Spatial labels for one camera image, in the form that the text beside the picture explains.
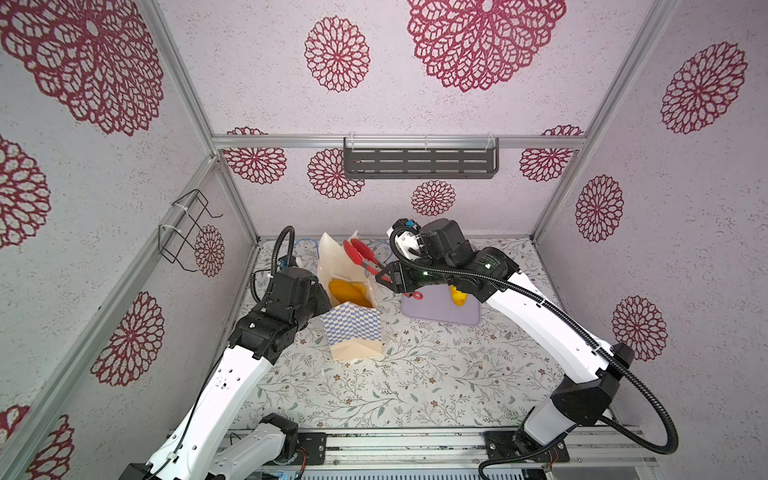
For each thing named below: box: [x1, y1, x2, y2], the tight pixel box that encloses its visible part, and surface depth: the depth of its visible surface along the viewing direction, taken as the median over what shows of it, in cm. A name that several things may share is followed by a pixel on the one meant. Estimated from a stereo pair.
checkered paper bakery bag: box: [317, 232, 383, 361], surface depth 78 cm
